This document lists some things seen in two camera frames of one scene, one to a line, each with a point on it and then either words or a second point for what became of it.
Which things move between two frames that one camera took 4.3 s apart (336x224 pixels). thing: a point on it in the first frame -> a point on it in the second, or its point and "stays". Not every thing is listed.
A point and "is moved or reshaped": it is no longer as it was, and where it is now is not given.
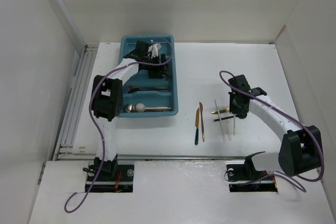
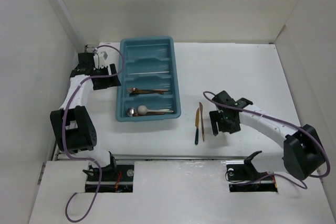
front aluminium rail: x=181 y=157 stays
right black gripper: x=233 y=109 -> x=214 y=116
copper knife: x=201 y=106 stays
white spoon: x=141 y=107 is moved or reshaped
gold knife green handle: x=197 y=124 stays
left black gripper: x=158 y=73 -> x=111 y=81
